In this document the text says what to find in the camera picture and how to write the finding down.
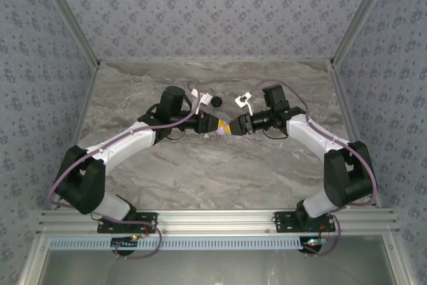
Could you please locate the aluminium frame side rail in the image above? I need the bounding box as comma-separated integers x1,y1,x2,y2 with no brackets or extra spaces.
58,63,101,206
328,62,383,208

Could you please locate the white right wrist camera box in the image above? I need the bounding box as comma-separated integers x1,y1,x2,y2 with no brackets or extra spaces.
234,91,254,116

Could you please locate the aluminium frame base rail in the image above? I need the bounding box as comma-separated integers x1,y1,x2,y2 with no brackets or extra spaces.
36,209,400,236

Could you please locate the aluminium frame post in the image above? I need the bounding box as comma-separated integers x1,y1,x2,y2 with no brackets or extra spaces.
329,0,400,65
35,0,102,67

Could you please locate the small control board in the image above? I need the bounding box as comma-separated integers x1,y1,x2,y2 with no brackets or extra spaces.
111,235,141,250
301,236,326,254

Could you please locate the purple earbud charging case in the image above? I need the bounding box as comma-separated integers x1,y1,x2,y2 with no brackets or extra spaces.
216,119,232,138

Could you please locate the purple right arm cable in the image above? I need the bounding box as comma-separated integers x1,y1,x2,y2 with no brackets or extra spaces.
251,79,378,259

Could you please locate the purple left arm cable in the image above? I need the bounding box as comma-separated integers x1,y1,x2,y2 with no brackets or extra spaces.
47,80,203,262

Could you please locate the slotted cable duct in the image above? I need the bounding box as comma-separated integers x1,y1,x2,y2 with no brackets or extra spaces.
49,236,334,252

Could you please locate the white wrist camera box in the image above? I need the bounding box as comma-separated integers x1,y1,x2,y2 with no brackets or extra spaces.
189,87,214,106
234,91,254,116

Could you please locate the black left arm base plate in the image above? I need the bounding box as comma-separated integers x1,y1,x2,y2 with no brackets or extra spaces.
97,212,159,235

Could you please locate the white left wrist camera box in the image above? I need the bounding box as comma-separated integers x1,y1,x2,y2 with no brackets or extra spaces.
189,87,214,106

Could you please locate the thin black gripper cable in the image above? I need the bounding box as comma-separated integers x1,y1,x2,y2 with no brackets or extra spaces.
164,130,188,143
265,129,288,140

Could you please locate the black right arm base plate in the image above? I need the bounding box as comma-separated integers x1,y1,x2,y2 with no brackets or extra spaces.
274,211,336,235

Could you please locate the thin black right gripper cable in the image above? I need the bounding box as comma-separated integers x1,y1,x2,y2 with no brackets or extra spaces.
265,129,288,140

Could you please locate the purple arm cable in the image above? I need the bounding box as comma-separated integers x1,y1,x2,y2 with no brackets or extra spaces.
251,79,378,259
47,80,203,262

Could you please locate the thin black left gripper cable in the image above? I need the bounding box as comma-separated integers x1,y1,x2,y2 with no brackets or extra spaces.
164,130,188,143

